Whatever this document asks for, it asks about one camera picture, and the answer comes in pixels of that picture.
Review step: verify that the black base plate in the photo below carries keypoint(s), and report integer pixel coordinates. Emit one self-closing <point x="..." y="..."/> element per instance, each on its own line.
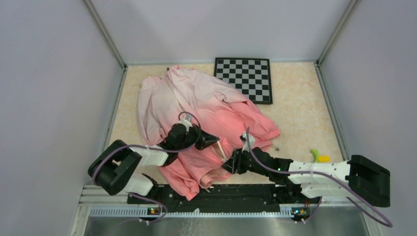
<point x="232" y="198"/>

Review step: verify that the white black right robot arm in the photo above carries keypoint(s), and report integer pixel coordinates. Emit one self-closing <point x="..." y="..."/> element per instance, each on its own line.
<point x="356" y="178"/>

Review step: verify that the aluminium frame rail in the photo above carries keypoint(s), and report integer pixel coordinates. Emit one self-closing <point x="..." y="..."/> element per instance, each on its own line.
<point x="95" y="202"/>

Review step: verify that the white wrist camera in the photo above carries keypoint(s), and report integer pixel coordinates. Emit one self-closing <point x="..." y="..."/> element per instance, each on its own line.
<point x="187" y="124"/>
<point x="248" y="142"/>

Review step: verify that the black white checkerboard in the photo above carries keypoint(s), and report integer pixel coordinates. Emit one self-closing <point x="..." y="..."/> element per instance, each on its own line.
<point x="250" y="76"/>

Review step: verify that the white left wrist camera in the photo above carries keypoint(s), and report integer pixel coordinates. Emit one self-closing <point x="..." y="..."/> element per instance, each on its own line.
<point x="187" y="124"/>

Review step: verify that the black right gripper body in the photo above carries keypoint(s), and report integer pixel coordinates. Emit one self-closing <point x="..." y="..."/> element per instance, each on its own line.
<point x="244" y="164"/>

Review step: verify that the pink zip-up jacket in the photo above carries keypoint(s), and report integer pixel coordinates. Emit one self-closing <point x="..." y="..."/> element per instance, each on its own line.
<point x="221" y="110"/>

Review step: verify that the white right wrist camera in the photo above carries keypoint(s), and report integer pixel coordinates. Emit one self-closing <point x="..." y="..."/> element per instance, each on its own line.
<point x="248" y="142"/>

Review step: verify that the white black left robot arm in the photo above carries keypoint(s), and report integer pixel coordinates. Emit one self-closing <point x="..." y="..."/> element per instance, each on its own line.
<point x="114" y="169"/>

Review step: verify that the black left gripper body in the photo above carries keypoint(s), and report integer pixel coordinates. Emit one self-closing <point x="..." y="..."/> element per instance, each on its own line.
<point x="191" y="138"/>

